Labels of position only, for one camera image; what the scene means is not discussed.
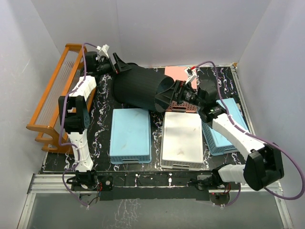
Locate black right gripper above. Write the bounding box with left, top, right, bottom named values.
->
left=155, top=81, right=204, bottom=109

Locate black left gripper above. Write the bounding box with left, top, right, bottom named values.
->
left=97, top=55, right=132, bottom=79

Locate pink perforated plastic basket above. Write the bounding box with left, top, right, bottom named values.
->
left=164, top=66, right=197, bottom=113

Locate black plastic bucket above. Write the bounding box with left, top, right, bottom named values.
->
left=112, top=62, right=174, bottom=113

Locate white perforated plastic basket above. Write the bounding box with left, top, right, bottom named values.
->
left=160, top=112, right=203, bottom=171

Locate small blue perforated basket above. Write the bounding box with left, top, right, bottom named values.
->
left=109, top=108, right=152, bottom=165

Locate large blue perforated basket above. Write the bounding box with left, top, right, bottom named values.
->
left=202, top=98, right=249, bottom=156

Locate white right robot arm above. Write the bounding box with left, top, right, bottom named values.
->
left=155, top=80, right=284, bottom=191

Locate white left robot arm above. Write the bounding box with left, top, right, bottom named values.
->
left=58, top=52, right=126, bottom=190

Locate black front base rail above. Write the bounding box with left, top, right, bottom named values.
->
left=71, top=170, right=241, bottom=201

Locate aluminium frame profile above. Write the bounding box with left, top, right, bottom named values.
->
left=18, top=171, right=293, bottom=229

